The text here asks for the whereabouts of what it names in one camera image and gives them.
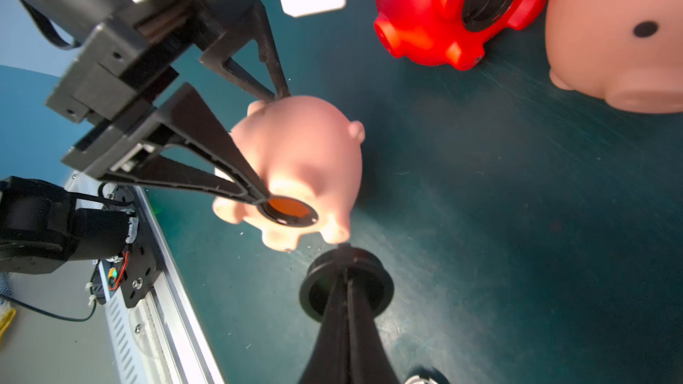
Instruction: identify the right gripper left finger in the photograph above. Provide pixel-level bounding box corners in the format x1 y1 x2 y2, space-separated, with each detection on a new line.
300 277 350 383

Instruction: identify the aluminium mounting rail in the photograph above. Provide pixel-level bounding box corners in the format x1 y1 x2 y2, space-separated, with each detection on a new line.
63 170 225 384

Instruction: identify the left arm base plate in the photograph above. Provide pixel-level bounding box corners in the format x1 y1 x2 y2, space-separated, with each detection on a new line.
90 183 164 309

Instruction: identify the pink piggy bank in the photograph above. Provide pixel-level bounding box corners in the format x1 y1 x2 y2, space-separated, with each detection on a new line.
213 96 366 252
545 0 682 114

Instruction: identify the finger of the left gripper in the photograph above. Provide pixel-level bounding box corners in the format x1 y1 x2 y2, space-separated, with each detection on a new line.
62 84 270 206
199 2 290 102

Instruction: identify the red piggy bank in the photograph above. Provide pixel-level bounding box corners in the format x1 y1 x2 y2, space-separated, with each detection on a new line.
374 0 547 71

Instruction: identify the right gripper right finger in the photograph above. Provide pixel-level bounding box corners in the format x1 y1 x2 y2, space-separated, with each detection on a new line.
347 277 398 383

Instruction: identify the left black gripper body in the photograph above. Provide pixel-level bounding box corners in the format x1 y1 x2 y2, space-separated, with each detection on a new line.
20 0 256 171

